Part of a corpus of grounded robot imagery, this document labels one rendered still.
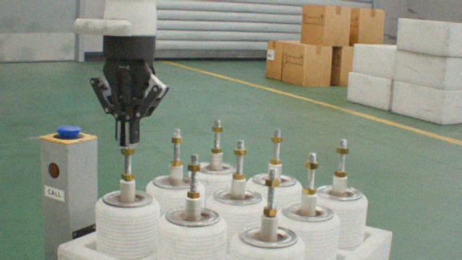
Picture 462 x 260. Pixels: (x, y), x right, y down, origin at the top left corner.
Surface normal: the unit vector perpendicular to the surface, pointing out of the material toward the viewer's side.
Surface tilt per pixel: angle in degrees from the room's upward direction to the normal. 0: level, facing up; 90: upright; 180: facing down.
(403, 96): 90
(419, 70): 90
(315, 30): 90
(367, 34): 90
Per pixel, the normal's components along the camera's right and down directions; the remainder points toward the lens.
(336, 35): 0.47, 0.19
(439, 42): -0.89, 0.05
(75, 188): 0.84, 0.14
